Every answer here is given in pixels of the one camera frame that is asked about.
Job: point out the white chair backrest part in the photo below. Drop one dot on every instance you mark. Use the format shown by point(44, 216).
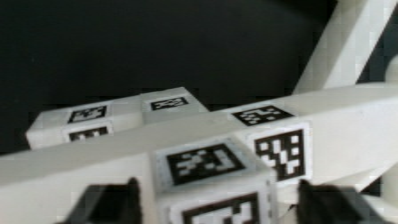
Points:
point(321, 135)

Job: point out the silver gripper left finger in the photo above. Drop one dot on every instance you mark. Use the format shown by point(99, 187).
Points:
point(108, 205)

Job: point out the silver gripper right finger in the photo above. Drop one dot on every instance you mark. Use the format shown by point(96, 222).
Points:
point(332, 205)

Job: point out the white chair leg with tag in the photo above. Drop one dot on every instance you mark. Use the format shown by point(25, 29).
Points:
point(83, 122)

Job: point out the white L-shaped fence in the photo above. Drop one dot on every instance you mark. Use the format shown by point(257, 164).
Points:
point(346, 43)

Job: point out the white tagged cube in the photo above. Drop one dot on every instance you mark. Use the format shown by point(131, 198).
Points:
point(213, 184)

